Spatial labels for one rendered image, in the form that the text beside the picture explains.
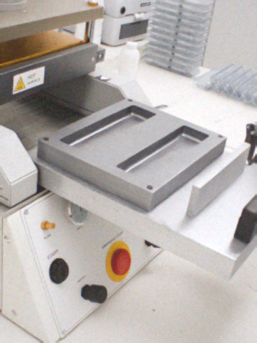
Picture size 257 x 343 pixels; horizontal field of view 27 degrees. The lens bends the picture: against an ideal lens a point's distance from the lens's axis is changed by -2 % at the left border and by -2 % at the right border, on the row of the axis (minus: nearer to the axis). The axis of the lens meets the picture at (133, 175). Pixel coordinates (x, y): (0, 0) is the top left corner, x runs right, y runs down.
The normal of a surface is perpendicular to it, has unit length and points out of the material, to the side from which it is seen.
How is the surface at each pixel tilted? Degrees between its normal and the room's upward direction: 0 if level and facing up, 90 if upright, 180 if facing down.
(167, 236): 90
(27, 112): 0
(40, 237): 65
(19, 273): 90
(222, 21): 90
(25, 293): 90
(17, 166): 41
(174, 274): 0
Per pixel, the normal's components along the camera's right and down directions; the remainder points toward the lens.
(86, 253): 0.81, -0.01
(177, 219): 0.15, -0.85
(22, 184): 0.83, 0.38
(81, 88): -0.54, 0.36
